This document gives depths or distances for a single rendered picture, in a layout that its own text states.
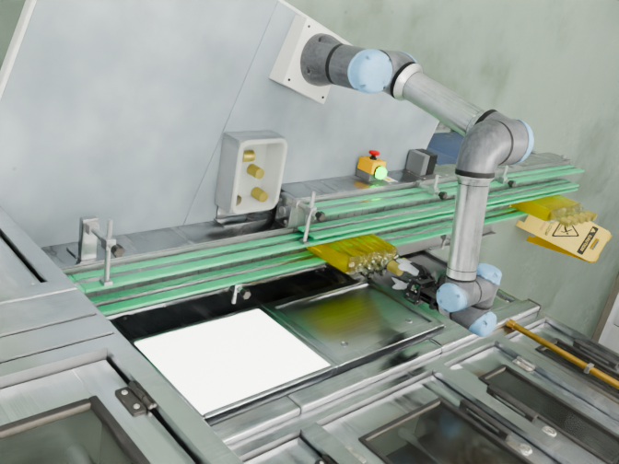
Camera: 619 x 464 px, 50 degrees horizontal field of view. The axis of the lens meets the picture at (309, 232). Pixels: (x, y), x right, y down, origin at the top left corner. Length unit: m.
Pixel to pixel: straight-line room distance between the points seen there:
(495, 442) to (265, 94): 1.14
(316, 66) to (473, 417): 1.04
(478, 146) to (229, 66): 0.71
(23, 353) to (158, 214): 0.89
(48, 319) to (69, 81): 0.68
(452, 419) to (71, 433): 1.07
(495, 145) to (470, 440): 0.72
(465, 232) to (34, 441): 1.11
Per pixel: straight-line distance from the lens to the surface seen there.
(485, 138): 1.65
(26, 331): 1.14
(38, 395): 1.03
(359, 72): 1.82
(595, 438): 1.94
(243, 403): 1.57
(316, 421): 1.61
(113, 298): 1.74
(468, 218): 1.67
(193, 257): 1.81
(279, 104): 2.02
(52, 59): 1.63
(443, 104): 1.84
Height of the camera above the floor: 2.23
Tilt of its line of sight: 40 degrees down
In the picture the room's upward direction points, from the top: 121 degrees clockwise
